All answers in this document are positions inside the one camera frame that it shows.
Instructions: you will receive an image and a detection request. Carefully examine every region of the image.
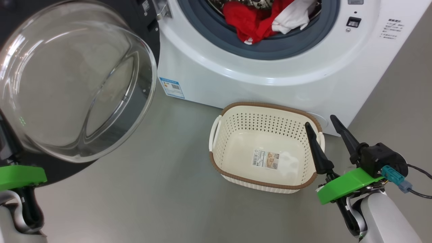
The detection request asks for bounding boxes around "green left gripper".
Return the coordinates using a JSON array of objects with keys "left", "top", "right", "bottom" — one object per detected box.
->
[{"left": 0, "top": 165, "right": 48, "bottom": 191}]

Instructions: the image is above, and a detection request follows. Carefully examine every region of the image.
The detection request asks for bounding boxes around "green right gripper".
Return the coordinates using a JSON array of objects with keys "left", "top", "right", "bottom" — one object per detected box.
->
[{"left": 305, "top": 115, "right": 385, "bottom": 205}]

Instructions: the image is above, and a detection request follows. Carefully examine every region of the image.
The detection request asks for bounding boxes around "black round glass washer door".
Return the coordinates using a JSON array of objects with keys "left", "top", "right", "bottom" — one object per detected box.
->
[{"left": 0, "top": 0, "right": 161, "bottom": 186}]

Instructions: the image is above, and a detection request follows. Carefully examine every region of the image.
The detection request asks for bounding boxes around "red and white garment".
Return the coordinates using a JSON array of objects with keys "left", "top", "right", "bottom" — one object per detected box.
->
[{"left": 223, "top": 0, "right": 318, "bottom": 45}]

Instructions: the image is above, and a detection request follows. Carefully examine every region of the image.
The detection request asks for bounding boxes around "white front-load washing machine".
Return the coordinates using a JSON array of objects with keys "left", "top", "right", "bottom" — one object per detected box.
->
[{"left": 157, "top": 0, "right": 432, "bottom": 137}]

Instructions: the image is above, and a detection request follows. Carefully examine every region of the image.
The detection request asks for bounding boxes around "cream perforated laundry basket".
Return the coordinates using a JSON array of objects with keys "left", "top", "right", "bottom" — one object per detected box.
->
[{"left": 209, "top": 102, "right": 326, "bottom": 194}]

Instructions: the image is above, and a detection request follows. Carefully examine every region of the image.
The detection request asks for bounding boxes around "paper product label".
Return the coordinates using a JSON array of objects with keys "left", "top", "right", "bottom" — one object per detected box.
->
[{"left": 252, "top": 149, "right": 280, "bottom": 170}]

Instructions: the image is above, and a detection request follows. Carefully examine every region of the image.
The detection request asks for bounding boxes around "small printed text sticker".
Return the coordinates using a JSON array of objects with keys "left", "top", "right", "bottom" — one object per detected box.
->
[{"left": 381, "top": 19, "right": 405, "bottom": 41}]

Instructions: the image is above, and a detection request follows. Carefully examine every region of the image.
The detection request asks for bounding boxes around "blue energy label sticker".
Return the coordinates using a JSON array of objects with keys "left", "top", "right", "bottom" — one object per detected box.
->
[{"left": 159, "top": 77, "right": 185, "bottom": 99}]

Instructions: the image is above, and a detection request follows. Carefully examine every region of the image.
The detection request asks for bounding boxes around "teal right cable connector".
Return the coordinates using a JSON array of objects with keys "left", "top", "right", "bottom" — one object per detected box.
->
[{"left": 381, "top": 165, "right": 413, "bottom": 193}]

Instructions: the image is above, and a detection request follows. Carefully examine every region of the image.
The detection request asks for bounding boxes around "black right camera cable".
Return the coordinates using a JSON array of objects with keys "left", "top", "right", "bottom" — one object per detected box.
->
[{"left": 406, "top": 164, "right": 432, "bottom": 199}]

